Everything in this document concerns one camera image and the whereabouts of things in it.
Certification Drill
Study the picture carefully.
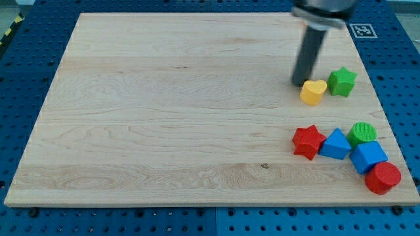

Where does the green star block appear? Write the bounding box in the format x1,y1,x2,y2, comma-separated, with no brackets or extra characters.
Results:
327,67,358,97

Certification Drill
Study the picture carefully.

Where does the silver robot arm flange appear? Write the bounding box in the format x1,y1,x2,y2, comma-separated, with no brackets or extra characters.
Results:
291,0,357,30

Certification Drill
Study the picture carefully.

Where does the light wooden board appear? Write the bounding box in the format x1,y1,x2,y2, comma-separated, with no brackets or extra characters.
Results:
5,13,419,208

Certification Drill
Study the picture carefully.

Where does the red star block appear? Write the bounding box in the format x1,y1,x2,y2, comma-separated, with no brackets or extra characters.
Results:
292,125,327,161

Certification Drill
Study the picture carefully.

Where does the yellow heart block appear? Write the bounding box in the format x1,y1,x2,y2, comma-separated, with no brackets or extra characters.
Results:
299,80,327,106

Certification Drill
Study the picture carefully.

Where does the blue triangle block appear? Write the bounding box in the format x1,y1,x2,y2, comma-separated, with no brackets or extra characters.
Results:
318,128,352,160

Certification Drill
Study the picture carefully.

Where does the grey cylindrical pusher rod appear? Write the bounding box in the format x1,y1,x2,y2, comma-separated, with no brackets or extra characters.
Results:
291,26,326,87

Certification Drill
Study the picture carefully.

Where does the green cylinder block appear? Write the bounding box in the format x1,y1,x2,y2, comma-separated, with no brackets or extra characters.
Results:
346,122,377,149

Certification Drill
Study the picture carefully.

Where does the blue cube block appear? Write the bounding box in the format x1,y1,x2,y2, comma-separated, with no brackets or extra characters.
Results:
350,141,388,174

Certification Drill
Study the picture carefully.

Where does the white fiducial marker tag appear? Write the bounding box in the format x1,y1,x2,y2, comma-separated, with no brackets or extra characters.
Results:
350,23,377,39

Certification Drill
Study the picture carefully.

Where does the red cylinder block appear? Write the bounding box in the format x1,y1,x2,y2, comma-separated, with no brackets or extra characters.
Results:
365,162,402,195

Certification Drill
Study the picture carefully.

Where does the yellow black hazard tape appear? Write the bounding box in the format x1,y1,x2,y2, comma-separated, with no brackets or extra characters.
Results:
1,13,24,47

